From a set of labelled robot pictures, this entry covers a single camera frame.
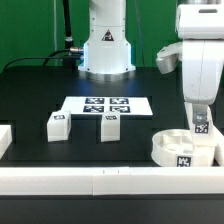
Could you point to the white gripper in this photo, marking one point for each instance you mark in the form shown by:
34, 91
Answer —
201, 51

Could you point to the round white stool seat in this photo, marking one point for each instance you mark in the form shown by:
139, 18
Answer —
174, 148

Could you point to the white right barrier wall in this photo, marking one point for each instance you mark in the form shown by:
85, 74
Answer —
219, 150

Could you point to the white barrier wall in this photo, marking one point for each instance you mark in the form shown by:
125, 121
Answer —
219, 150
111, 181
5, 138

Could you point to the white front barrier wall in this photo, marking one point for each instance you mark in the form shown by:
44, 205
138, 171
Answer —
111, 181

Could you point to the white marker base plate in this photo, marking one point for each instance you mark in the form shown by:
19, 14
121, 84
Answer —
78, 105

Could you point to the black vertical cable post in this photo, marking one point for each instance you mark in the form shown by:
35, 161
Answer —
68, 62

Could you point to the white left barrier wall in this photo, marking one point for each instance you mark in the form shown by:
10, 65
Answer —
5, 138

